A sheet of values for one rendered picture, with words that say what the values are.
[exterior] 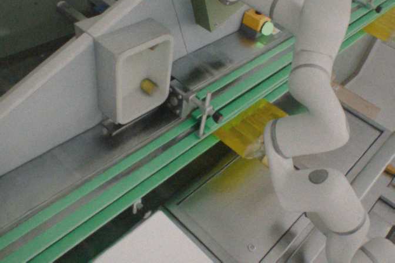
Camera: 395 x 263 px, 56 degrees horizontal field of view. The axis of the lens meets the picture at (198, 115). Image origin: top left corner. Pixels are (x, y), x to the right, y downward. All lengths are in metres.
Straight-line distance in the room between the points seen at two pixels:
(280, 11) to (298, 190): 0.44
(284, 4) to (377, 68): 6.68
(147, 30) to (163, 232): 0.54
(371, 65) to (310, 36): 6.83
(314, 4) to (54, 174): 0.70
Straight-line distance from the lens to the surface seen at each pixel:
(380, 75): 7.63
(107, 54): 0.88
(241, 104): 1.19
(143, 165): 1.00
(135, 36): 0.91
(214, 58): 1.19
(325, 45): 0.81
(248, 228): 1.14
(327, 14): 0.80
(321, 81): 0.76
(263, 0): 0.99
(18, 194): 0.96
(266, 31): 1.32
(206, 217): 1.13
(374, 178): 1.44
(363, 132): 1.64
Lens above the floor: 1.38
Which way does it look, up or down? 25 degrees down
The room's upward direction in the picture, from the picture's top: 128 degrees clockwise
